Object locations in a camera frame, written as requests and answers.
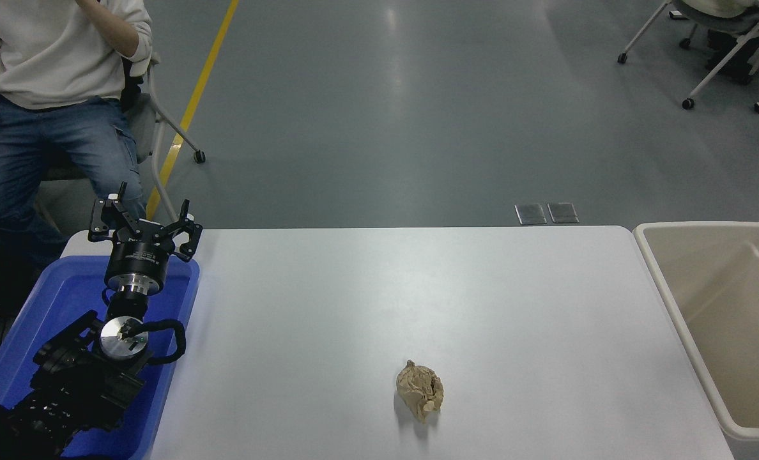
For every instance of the grey chair with white frame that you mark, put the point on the grey chair with white frame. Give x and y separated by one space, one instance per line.
142 124

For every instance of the large pale bin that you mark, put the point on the large pale bin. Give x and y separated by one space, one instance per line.
705 281

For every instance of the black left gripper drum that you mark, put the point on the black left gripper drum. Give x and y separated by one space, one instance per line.
138 255

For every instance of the crumpled tan paper ball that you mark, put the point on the crumpled tan paper ball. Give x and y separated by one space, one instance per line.
421 390

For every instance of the metal floor plate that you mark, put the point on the metal floor plate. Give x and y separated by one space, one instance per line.
563 212
530 214

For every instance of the person's left forearm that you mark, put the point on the person's left forearm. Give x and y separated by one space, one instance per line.
116 29

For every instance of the blue plastic tray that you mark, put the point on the blue plastic tray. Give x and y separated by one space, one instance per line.
66 294

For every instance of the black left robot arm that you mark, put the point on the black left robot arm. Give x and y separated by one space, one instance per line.
79 383

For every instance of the grey wheeled chair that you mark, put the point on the grey wheeled chair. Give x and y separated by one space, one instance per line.
712 73

